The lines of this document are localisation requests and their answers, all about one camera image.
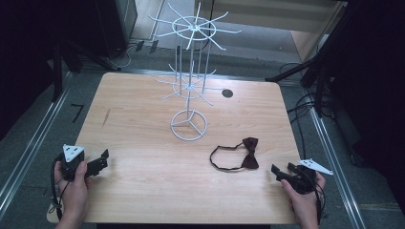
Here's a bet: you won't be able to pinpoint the white floor cable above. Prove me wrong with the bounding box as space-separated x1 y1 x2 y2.
106 43 133 70

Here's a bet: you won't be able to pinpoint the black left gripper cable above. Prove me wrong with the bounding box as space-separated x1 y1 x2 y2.
50 154 72 221

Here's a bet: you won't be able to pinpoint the dark red bow tie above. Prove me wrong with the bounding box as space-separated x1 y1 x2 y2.
208 136 260 172

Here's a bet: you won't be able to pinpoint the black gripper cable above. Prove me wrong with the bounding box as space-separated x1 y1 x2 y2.
308 173 328 225
50 154 72 221

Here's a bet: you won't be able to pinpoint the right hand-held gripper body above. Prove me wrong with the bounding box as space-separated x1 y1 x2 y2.
286 158 334 196

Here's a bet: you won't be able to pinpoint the person's left hand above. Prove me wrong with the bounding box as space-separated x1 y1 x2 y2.
53 159 93 220

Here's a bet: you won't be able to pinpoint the dark cabinet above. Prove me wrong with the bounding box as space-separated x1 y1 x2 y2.
94 0 139 59

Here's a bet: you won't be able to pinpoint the white wire display rack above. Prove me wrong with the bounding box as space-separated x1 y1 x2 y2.
147 1 243 142

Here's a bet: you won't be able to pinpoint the aluminium floor rail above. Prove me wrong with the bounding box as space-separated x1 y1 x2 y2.
0 71 75 214
305 92 368 229

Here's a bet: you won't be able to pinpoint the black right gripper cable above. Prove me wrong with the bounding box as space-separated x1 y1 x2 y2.
308 173 328 225

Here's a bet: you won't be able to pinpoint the black floor cables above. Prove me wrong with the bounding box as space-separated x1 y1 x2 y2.
278 62 337 160

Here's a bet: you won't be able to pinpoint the person's right hand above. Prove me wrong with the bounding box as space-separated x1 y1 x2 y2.
280 172 327 223

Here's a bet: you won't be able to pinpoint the black tripod stand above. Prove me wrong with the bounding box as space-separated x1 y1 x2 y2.
265 0 354 119

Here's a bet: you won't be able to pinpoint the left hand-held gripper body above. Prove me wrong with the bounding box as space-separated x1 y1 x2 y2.
59 144 100 183

